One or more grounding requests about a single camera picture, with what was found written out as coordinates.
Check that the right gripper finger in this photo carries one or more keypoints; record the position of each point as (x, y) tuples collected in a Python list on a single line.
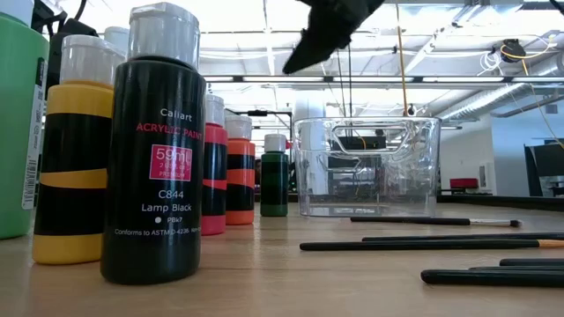
[(330, 26)]

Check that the small green paint bottle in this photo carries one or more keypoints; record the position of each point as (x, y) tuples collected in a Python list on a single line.
[(274, 185)]

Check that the small orange paint bottle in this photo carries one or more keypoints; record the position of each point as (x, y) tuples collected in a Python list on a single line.
[(240, 176)]

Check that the small red paint bottle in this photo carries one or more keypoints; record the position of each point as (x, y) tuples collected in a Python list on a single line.
[(214, 176)]

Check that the thin paintbrush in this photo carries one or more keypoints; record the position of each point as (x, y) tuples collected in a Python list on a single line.
[(410, 220)]

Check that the Lamp Black paint bottle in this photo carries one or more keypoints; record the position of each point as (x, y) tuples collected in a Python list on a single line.
[(154, 176)]

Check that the thin brush copper ferrule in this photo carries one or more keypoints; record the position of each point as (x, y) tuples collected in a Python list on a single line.
[(418, 245)]

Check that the orange fan paint brush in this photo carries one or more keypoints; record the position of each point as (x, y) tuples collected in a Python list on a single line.
[(462, 237)]

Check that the small yellow paint bottle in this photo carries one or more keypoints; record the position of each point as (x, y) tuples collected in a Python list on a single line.
[(72, 145)]

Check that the large white paint bottle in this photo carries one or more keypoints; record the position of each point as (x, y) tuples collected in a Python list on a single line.
[(116, 39)]

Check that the large green paint bottle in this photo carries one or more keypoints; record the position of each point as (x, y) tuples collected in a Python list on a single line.
[(17, 132)]

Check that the long LED light bar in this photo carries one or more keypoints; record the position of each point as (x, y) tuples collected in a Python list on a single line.
[(374, 79)]

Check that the white building column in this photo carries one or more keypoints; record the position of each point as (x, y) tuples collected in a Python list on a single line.
[(308, 108)]

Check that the clear plastic storage bin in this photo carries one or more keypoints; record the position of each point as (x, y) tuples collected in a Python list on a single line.
[(418, 176)]

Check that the dark monitor panel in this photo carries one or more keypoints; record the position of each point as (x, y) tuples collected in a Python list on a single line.
[(546, 167)]

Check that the black aluminium table frame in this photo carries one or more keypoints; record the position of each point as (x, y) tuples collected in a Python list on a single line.
[(506, 201)]

